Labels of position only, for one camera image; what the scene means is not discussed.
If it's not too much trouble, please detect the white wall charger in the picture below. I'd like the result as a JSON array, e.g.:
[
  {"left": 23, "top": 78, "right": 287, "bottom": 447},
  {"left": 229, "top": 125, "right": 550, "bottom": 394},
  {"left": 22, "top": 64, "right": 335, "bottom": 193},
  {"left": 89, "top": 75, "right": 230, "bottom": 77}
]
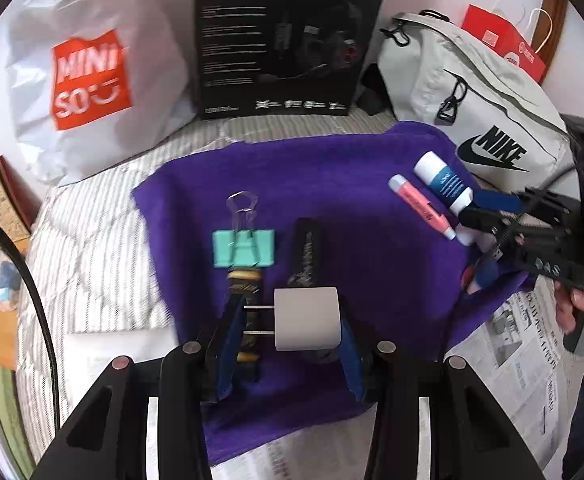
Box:
[{"left": 243, "top": 286, "right": 343, "bottom": 353}]

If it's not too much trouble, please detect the white bottle blue label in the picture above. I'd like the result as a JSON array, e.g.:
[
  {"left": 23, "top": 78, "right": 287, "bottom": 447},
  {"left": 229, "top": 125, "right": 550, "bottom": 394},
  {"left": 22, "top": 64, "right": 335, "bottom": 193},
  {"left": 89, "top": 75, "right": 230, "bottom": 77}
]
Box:
[{"left": 414, "top": 151, "right": 474, "bottom": 213}]

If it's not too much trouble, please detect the wooden door frame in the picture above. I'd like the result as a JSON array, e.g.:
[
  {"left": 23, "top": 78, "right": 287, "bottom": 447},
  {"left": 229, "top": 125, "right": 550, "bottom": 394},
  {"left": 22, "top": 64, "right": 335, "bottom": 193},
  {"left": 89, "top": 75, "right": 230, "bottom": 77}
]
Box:
[{"left": 532, "top": 0, "right": 570, "bottom": 68}]

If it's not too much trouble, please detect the grey sling bag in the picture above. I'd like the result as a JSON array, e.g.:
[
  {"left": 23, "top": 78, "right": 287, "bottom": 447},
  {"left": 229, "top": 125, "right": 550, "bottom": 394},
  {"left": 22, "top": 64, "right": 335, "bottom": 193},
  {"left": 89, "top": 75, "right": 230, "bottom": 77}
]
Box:
[{"left": 377, "top": 10, "right": 580, "bottom": 196}]

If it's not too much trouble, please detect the thick black cable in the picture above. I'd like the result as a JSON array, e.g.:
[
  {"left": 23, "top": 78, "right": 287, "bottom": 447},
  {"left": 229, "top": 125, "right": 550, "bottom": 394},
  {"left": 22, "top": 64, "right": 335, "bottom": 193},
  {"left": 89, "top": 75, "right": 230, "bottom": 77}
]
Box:
[{"left": 0, "top": 207, "right": 58, "bottom": 413}]

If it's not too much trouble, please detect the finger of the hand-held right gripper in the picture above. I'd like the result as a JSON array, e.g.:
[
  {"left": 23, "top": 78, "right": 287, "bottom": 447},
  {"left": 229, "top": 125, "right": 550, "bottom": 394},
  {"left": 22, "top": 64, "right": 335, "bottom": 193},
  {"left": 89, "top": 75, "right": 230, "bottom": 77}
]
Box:
[
  {"left": 459, "top": 187, "right": 572, "bottom": 233},
  {"left": 474, "top": 235, "right": 537, "bottom": 292}
]

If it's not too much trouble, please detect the black lighter with print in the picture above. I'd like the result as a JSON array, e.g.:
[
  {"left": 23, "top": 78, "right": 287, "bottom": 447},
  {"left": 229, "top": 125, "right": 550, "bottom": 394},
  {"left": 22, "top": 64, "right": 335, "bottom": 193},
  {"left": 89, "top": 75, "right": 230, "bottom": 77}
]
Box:
[{"left": 287, "top": 217, "right": 343, "bottom": 366}]

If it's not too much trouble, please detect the purple towel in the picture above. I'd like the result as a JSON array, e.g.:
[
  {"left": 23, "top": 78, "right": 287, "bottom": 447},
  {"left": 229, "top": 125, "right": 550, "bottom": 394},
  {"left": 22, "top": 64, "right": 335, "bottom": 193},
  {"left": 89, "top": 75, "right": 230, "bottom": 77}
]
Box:
[{"left": 132, "top": 120, "right": 537, "bottom": 466}]

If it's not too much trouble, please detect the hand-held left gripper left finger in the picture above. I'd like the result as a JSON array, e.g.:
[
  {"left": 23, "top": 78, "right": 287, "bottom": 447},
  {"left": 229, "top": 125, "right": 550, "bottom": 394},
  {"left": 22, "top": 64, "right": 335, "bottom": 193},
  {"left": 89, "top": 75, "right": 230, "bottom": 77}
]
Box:
[{"left": 32, "top": 300, "right": 245, "bottom": 480}]

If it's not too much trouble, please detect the black and gold lipstick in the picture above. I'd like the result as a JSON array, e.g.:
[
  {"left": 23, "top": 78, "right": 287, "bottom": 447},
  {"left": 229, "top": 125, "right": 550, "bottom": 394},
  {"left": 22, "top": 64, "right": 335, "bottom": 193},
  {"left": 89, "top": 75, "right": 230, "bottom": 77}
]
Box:
[{"left": 227, "top": 267, "right": 263, "bottom": 383}]

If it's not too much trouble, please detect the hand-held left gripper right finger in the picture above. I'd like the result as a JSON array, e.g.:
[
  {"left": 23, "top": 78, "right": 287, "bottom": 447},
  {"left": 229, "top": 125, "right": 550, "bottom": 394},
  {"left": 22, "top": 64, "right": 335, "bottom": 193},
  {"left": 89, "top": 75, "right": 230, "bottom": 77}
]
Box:
[{"left": 337, "top": 295, "right": 547, "bottom": 480}]

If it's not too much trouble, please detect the green binder clip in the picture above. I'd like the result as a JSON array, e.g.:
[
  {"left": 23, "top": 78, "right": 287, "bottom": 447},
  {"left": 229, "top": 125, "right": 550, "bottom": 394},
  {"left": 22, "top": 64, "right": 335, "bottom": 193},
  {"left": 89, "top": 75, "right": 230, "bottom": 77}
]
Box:
[{"left": 212, "top": 190, "right": 276, "bottom": 268}]

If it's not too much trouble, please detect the white plastic shopping bag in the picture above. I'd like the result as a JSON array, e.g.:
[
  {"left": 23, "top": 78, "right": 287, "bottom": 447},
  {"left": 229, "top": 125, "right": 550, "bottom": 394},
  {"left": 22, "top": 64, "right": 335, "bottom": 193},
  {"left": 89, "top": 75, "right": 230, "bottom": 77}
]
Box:
[{"left": 4, "top": 0, "right": 203, "bottom": 186}]

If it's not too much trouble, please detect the blue and pink container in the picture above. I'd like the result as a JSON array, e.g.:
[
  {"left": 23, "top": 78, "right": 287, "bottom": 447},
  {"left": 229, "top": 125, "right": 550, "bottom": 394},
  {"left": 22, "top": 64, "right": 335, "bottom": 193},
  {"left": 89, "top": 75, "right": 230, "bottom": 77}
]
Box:
[{"left": 462, "top": 262, "right": 485, "bottom": 295}]

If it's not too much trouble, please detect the black headphone box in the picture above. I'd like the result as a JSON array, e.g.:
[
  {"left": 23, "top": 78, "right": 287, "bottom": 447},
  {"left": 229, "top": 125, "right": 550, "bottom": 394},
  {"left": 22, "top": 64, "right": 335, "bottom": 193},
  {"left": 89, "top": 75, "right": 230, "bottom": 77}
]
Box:
[{"left": 194, "top": 0, "right": 390, "bottom": 121}]

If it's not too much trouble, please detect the red paper bag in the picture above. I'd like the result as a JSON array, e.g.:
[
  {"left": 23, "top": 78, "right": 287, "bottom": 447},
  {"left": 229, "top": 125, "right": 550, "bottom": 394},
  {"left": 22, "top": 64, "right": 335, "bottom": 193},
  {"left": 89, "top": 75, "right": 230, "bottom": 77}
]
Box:
[{"left": 460, "top": 0, "right": 555, "bottom": 83}]

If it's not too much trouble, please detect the orange box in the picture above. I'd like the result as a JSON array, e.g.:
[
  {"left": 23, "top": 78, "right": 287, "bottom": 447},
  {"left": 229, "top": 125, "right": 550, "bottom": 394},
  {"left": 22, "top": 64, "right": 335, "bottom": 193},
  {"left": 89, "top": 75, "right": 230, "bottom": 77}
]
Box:
[{"left": 0, "top": 305, "right": 23, "bottom": 368}]

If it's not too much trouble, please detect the striped bed sheet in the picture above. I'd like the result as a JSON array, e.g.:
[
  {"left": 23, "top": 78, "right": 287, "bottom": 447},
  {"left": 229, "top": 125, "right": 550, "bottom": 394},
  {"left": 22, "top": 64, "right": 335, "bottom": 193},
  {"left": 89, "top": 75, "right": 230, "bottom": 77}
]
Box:
[{"left": 17, "top": 110, "right": 472, "bottom": 461}]

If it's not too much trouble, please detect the pink highlighter pen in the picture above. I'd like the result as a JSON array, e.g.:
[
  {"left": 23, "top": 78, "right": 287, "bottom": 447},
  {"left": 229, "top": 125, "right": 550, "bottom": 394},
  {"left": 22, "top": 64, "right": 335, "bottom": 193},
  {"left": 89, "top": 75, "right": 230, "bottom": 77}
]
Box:
[{"left": 388, "top": 175, "right": 456, "bottom": 241}]

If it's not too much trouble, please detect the white round plug adapter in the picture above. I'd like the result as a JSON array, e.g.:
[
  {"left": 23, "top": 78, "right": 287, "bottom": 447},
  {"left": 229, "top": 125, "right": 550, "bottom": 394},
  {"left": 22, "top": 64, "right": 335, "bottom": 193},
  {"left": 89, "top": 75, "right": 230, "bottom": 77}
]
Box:
[{"left": 454, "top": 225, "right": 505, "bottom": 263}]

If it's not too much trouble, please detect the newspaper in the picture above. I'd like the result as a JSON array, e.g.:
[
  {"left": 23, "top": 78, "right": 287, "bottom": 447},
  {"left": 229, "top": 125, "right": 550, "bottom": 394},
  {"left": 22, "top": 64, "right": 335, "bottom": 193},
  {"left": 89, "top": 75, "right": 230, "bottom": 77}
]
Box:
[{"left": 87, "top": 280, "right": 584, "bottom": 480}]

